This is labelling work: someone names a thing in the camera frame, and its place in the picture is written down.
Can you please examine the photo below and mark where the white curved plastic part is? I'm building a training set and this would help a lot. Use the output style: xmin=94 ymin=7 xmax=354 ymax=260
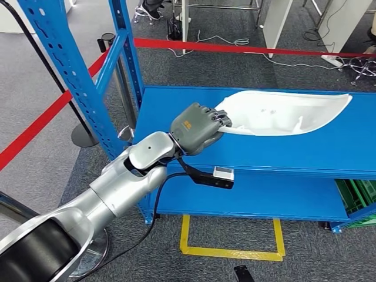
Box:
xmin=215 ymin=90 xmax=353 ymax=137

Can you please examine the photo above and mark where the white power strip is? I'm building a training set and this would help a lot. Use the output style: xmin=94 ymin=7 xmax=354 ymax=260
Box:
xmin=321 ymin=54 xmax=343 ymax=68

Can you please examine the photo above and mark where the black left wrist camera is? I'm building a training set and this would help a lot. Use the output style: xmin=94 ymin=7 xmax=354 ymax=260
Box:
xmin=177 ymin=157 xmax=235 ymax=190

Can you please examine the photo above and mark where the green plastic crate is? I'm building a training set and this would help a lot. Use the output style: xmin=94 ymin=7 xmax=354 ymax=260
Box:
xmin=347 ymin=214 xmax=376 ymax=229
xmin=334 ymin=179 xmax=376 ymax=217

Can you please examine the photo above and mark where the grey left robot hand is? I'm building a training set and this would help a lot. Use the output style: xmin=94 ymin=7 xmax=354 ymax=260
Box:
xmin=169 ymin=102 xmax=233 ymax=157

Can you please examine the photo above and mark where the red barrier belt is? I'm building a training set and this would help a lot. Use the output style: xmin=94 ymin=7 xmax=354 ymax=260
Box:
xmin=0 ymin=48 xmax=110 ymax=172
xmin=134 ymin=37 xmax=376 ymax=59

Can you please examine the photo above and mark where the white floor cable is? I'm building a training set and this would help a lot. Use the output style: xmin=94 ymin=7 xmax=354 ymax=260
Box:
xmin=167 ymin=29 xmax=341 ymax=71

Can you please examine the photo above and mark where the black stanchion post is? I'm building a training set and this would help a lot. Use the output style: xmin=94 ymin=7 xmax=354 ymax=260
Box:
xmin=0 ymin=0 xmax=100 ymax=148

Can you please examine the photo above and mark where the chrome chair base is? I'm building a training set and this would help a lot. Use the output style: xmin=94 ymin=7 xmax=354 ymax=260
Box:
xmin=337 ymin=54 xmax=376 ymax=86

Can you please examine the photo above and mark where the chrome stanchion post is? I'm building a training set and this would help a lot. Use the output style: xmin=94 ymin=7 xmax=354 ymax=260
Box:
xmin=0 ymin=190 xmax=110 ymax=278

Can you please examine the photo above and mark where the dark stanchion with chrome base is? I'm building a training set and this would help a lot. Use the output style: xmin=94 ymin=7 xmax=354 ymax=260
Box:
xmin=97 ymin=32 xmax=138 ymax=146

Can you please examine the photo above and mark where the blue metal shelf rack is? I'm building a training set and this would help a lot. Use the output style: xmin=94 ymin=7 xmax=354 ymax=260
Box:
xmin=17 ymin=0 xmax=376 ymax=234

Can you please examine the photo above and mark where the person's shoe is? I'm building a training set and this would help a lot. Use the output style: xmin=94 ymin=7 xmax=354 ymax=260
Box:
xmin=140 ymin=0 xmax=164 ymax=21

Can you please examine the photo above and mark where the white table leg panel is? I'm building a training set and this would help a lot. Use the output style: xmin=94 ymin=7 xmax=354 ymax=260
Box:
xmin=261 ymin=0 xmax=294 ymax=58
xmin=319 ymin=0 xmax=374 ymax=53
xmin=181 ymin=0 xmax=190 ymax=55

